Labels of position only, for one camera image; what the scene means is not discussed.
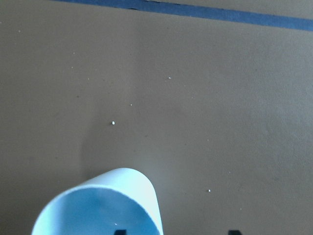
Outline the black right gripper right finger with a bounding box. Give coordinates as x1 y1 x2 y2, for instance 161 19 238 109
228 230 240 235

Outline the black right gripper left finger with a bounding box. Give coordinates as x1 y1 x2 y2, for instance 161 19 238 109
114 230 127 235

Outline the light blue cup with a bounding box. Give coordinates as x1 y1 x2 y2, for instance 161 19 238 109
31 168 164 235

